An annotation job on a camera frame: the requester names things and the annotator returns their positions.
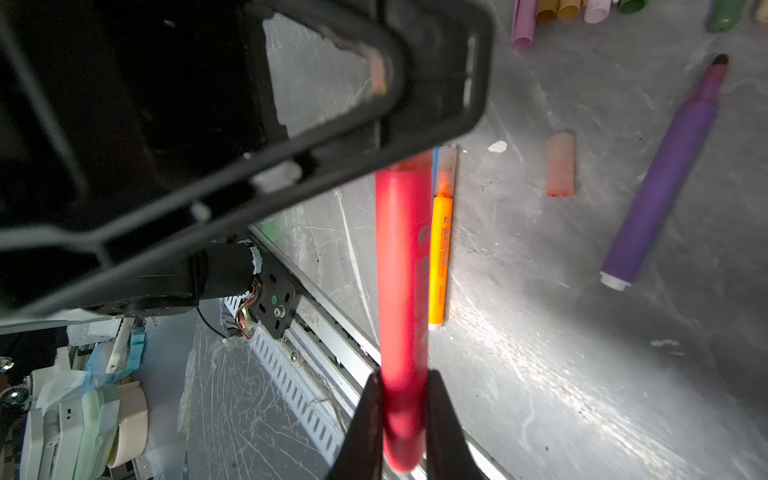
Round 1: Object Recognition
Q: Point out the translucent purple-pen cap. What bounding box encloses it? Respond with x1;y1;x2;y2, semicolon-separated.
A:
546;132;576;197

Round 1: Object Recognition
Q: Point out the purple marker pen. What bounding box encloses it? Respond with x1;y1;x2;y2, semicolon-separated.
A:
600;54;729;291

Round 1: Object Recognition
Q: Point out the green pen cap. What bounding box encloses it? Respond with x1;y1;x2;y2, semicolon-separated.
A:
617;0;647;15

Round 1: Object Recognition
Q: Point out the light pink pen cap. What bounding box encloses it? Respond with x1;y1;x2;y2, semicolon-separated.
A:
584;0;613;24

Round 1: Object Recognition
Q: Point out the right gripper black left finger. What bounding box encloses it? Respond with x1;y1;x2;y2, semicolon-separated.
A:
326;370;384;480

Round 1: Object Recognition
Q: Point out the orange marker pen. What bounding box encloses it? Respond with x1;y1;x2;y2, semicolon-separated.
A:
428;144;458;330

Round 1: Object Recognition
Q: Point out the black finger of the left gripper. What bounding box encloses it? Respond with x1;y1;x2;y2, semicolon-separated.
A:
0;0;497;253

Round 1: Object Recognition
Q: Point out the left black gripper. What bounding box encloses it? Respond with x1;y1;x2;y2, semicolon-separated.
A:
1;1;285;318

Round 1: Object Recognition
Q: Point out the blue marker pen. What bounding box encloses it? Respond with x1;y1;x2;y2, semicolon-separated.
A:
431;147;439;197

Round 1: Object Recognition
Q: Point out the dark green brown marker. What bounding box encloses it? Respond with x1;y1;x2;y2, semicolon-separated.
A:
707;0;746;34

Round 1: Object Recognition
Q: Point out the red marker pen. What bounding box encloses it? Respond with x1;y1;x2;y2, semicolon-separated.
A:
375;150;433;473

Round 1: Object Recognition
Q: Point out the clutter beside the table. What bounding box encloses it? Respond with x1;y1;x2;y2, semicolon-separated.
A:
1;317;149;479

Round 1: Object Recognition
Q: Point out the ochre pen cap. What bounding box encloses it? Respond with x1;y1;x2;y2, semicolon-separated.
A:
535;0;584;24

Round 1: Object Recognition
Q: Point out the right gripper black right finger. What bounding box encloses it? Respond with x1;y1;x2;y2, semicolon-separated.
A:
426;370;485;480

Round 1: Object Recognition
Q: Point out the aluminium front rail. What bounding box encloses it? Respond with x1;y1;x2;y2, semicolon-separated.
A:
248;224;517;480

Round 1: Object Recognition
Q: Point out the white vented cable duct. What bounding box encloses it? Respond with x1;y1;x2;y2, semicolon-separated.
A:
215;325;347;479

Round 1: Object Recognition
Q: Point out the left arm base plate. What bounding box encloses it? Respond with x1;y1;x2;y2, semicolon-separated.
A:
249;248;300;340

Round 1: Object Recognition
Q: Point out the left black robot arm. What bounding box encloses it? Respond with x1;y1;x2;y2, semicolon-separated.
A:
1;1;494;320

